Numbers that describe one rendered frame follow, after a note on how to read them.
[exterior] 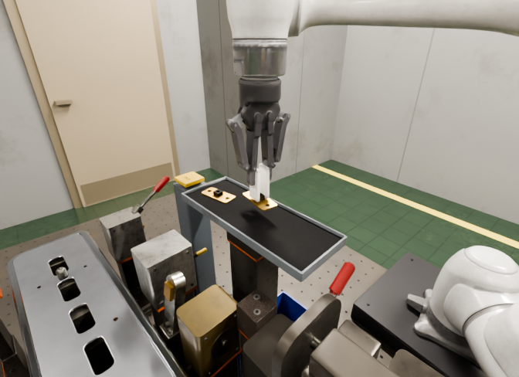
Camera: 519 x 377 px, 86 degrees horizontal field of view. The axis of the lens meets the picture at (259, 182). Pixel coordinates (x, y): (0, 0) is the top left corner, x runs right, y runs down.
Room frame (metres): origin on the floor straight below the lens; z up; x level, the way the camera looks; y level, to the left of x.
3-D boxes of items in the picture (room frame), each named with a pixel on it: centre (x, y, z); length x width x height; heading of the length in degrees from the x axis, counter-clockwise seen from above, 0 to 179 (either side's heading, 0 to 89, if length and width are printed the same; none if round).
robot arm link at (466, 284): (0.52, -0.56, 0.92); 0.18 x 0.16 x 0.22; 175
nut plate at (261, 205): (0.51, 0.00, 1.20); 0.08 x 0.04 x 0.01; 33
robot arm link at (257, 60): (0.51, 0.00, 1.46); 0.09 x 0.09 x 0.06
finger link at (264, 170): (0.52, -0.01, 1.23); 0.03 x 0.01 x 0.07; 33
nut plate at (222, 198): (0.59, 0.10, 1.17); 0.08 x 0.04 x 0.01; 53
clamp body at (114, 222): (0.66, 0.37, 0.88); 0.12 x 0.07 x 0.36; 134
